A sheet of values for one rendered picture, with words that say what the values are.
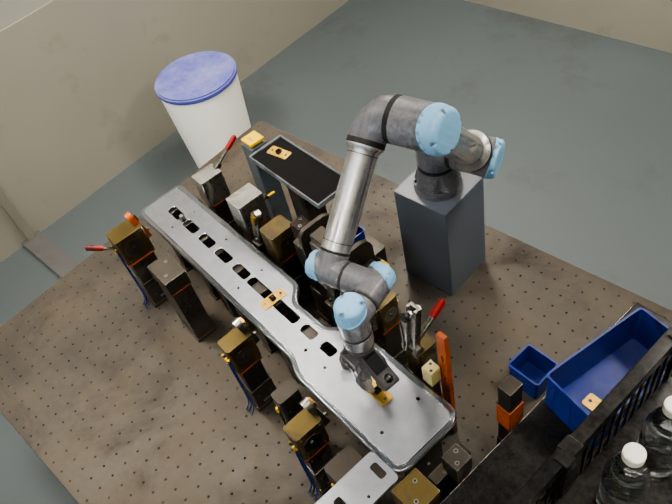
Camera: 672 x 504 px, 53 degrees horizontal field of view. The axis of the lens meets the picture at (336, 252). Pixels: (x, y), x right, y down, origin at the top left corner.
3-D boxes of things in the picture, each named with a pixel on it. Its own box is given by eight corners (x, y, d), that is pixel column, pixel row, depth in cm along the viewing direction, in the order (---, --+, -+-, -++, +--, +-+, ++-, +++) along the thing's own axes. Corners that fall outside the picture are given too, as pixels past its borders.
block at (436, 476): (436, 520, 183) (427, 476, 161) (466, 489, 187) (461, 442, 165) (444, 528, 181) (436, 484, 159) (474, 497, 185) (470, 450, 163)
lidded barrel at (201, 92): (229, 119, 440) (200, 42, 397) (278, 144, 414) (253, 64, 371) (174, 161, 422) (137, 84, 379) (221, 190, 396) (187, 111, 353)
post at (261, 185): (270, 228, 268) (238, 143, 235) (285, 217, 270) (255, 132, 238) (282, 237, 263) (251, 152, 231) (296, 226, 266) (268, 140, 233)
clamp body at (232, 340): (241, 406, 217) (207, 348, 192) (270, 382, 221) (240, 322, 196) (253, 419, 214) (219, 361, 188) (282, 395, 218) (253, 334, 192)
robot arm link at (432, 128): (466, 132, 200) (390, 87, 152) (514, 143, 193) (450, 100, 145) (453, 171, 201) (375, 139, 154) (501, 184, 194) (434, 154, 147)
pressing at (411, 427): (131, 217, 243) (129, 214, 242) (182, 183, 251) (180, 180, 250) (400, 479, 163) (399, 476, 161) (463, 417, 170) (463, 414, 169)
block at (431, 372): (431, 431, 200) (420, 367, 173) (439, 423, 201) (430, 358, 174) (440, 439, 198) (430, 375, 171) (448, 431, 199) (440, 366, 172)
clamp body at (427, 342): (414, 407, 206) (401, 344, 180) (436, 386, 210) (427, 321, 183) (429, 421, 202) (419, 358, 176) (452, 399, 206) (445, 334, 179)
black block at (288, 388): (286, 447, 205) (260, 400, 184) (310, 425, 209) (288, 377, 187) (296, 459, 202) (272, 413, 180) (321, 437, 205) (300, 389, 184)
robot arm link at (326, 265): (349, 80, 157) (294, 278, 164) (390, 88, 152) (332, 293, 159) (371, 91, 167) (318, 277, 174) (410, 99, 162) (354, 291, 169)
